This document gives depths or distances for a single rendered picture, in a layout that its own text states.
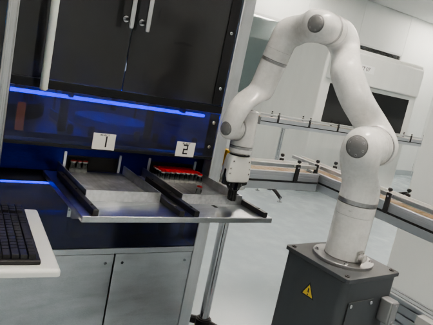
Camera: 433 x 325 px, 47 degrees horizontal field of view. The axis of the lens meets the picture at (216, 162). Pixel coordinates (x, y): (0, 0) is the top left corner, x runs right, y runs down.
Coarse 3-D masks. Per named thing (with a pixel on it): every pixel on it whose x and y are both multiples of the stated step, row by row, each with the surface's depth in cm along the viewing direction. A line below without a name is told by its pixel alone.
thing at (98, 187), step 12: (60, 168) 181; (72, 180) 168; (84, 180) 178; (96, 180) 182; (108, 180) 185; (120, 180) 188; (132, 180) 190; (84, 192) 157; (96, 192) 158; (108, 192) 160; (120, 192) 162; (132, 192) 164; (144, 192) 167; (156, 192) 169
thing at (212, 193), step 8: (144, 168) 200; (144, 176) 200; (152, 176) 194; (168, 184) 183; (176, 184) 199; (184, 184) 202; (192, 184) 204; (208, 184) 208; (216, 184) 203; (176, 192) 178; (184, 192) 190; (192, 192) 192; (208, 192) 197; (216, 192) 200; (224, 192) 198; (184, 200) 175; (192, 200) 177; (200, 200) 179; (208, 200) 181; (216, 200) 183; (224, 200) 185; (240, 200) 189
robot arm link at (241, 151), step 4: (232, 148) 179; (236, 148) 177; (240, 148) 177; (244, 148) 177; (248, 148) 178; (252, 148) 180; (232, 152) 180; (236, 152) 178; (240, 152) 177; (244, 152) 178; (248, 152) 178
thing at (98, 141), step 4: (96, 136) 180; (100, 136) 181; (104, 136) 182; (108, 136) 183; (112, 136) 183; (96, 140) 181; (100, 140) 181; (104, 140) 182; (108, 140) 183; (112, 140) 184; (92, 144) 180; (96, 144) 181; (100, 144) 182; (104, 144) 183; (108, 144) 183; (112, 144) 184; (92, 148) 181; (96, 148) 181; (100, 148) 182; (104, 148) 183; (108, 148) 184; (112, 148) 185
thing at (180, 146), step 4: (180, 144) 199; (188, 144) 201; (192, 144) 202; (176, 148) 199; (180, 148) 200; (184, 148) 201; (188, 148) 202; (192, 148) 202; (176, 152) 199; (180, 152) 200; (184, 152) 201; (188, 152) 202; (192, 152) 203; (180, 156) 201; (184, 156) 202; (188, 156) 202; (192, 156) 203
